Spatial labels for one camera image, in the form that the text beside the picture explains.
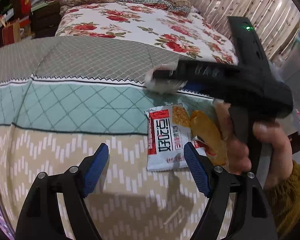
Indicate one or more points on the smartphone with purple screen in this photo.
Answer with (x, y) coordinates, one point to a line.
(0, 215)

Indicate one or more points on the white wrapper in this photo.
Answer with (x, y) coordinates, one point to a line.
(152, 82)

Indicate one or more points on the orange paper gift bag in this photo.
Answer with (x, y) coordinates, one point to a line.
(11, 31)

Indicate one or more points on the chevron patterned blanket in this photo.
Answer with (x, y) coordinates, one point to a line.
(65, 105)

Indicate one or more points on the person's right forearm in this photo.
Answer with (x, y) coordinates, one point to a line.
(287, 197)

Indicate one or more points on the dark wooden nightstand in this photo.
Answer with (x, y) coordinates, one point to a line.
(45, 20)

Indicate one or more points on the yellow orange wrapper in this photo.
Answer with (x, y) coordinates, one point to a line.
(207, 135)

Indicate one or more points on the person's right hand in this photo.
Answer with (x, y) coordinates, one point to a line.
(237, 152)

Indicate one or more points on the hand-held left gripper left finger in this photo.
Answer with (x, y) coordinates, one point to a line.
(97, 170)

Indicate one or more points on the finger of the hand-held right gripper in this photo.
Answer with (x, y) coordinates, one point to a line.
(197, 71)
(197, 90)

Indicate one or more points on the red white snack packet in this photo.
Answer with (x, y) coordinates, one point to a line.
(162, 140)

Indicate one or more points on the white floral bedsheet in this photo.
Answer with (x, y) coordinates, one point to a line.
(140, 22)

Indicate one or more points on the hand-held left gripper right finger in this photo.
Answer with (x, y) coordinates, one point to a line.
(196, 170)

